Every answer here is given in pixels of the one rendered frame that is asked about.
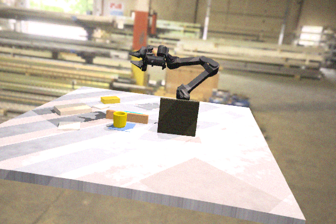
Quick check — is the tan flat bar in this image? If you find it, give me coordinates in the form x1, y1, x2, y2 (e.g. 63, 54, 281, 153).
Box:
106, 109, 149, 124

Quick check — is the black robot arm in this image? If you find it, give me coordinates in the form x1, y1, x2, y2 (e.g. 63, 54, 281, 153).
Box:
155, 45, 220, 100

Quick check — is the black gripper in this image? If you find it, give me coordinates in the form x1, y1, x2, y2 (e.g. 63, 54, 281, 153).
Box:
129, 46, 156, 72

